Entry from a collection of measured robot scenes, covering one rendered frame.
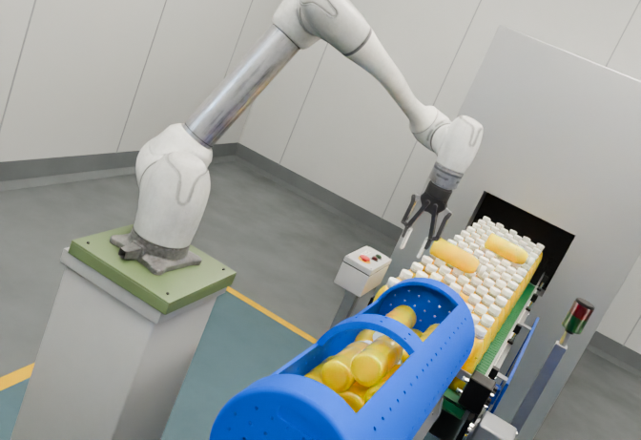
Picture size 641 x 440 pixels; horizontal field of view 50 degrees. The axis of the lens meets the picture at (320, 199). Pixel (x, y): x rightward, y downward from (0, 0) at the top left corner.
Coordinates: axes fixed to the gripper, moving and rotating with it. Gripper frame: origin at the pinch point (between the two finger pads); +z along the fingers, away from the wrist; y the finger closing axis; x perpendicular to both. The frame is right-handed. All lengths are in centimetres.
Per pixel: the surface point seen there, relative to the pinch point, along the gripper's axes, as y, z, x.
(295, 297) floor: -91, 125, 187
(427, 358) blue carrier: 25, 2, -62
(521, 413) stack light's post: 51, 41, 24
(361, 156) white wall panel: -156, 69, 398
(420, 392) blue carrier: 28, 5, -72
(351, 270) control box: -14.1, 16.8, -2.1
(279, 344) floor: -68, 124, 124
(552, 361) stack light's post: 52, 20, 24
